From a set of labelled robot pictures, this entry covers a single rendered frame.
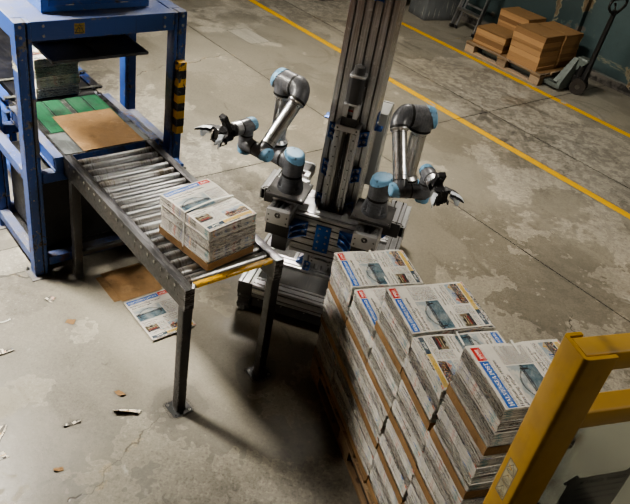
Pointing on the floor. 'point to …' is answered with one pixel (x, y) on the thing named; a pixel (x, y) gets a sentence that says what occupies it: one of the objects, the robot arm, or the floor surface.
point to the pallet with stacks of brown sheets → (526, 44)
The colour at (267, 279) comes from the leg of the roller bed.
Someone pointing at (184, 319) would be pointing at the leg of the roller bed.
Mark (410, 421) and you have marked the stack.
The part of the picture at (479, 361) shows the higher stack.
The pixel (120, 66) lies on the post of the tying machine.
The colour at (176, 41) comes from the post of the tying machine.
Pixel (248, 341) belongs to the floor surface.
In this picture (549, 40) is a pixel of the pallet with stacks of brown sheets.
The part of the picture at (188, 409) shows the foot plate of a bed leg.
